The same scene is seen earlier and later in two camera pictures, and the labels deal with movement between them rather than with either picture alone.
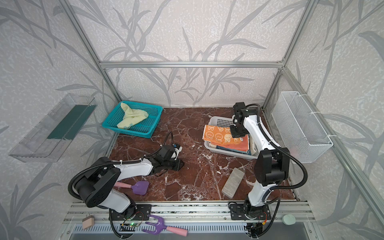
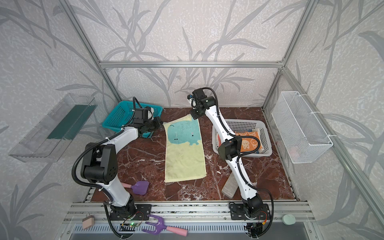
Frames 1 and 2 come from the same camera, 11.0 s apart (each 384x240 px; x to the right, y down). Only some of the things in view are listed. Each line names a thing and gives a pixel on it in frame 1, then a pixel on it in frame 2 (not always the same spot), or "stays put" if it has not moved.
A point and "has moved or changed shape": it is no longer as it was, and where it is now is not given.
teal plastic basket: (133, 118) stays put
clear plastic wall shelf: (46, 141) stays put
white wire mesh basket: (303, 139) stays put
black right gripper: (237, 130) → (195, 111)
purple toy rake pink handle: (160, 226) stays put
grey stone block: (232, 183) stays put
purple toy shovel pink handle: (139, 187) stays put
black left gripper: (171, 162) → (154, 123)
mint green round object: (288, 219) stays put
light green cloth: (131, 116) → (184, 158)
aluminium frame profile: (91, 212) stays put
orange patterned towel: (221, 137) has moved or changed shape
